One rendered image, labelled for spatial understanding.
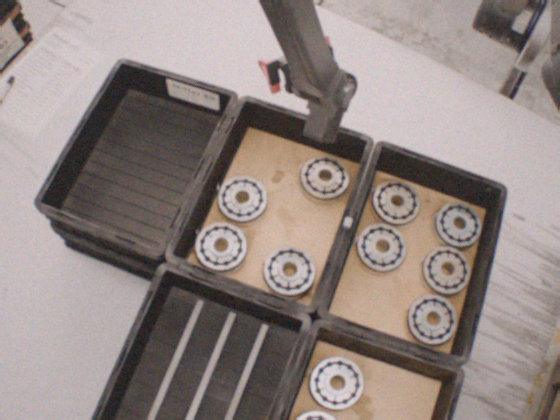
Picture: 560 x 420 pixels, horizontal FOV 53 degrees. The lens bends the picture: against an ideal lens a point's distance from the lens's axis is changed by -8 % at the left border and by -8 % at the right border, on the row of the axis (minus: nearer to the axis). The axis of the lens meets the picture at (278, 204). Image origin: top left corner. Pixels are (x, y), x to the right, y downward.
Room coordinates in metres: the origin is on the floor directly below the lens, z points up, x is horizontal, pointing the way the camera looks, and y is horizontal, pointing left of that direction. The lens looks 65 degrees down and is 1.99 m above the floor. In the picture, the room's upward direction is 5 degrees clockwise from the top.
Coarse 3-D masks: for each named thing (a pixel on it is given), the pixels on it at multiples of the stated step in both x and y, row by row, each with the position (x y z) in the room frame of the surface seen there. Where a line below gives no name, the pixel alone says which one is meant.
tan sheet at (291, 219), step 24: (264, 144) 0.69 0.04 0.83; (288, 144) 0.69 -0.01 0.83; (240, 168) 0.62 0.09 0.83; (264, 168) 0.63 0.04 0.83; (288, 168) 0.63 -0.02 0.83; (288, 192) 0.57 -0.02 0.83; (216, 216) 0.50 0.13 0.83; (264, 216) 0.51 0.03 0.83; (288, 216) 0.52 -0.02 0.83; (312, 216) 0.52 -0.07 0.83; (336, 216) 0.53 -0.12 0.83; (264, 240) 0.46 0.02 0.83; (288, 240) 0.46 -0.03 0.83; (312, 240) 0.47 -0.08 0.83; (264, 288) 0.36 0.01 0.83; (312, 288) 0.37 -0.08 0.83
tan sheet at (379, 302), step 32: (416, 192) 0.60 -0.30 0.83; (416, 224) 0.52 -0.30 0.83; (352, 256) 0.44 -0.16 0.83; (416, 256) 0.45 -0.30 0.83; (352, 288) 0.37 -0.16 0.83; (384, 288) 0.38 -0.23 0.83; (416, 288) 0.38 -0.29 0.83; (352, 320) 0.31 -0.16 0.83; (384, 320) 0.31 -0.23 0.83; (448, 352) 0.25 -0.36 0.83
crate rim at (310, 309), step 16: (288, 112) 0.71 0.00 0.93; (224, 128) 0.66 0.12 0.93; (224, 144) 0.62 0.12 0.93; (368, 144) 0.65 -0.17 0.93; (368, 160) 0.61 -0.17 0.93; (208, 176) 0.55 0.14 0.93; (352, 192) 0.54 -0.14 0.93; (192, 208) 0.47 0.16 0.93; (176, 240) 0.41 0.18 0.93; (336, 240) 0.43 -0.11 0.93; (208, 272) 0.35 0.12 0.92; (240, 288) 0.32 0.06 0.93; (256, 288) 0.33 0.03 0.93; (320, 288) 0.34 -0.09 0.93; (288, 304) 0.30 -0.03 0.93; (304, 304) 0.30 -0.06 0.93
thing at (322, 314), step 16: (384, 144) 0.65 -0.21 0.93; (432, 160) 0.63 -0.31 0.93; (368, 176) 0.58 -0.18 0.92; (464, 176) 0.60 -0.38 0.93; (480, 176) 0.60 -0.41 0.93; (352, 224) 0.47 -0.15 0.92; (496, 224) 0.49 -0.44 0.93; (496, 240) 0.46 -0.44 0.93; (336, 256) 0.40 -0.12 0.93; (336, 272) 0.37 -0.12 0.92; (480, 288) 0.36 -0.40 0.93; (320, 304) 0.31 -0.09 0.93; (480, 304) 0.32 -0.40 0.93; (336, 320) 0.28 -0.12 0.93; (384, 336) 0.25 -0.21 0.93; (432, 352) 0.23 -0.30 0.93; (464, 352) 0.23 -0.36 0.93
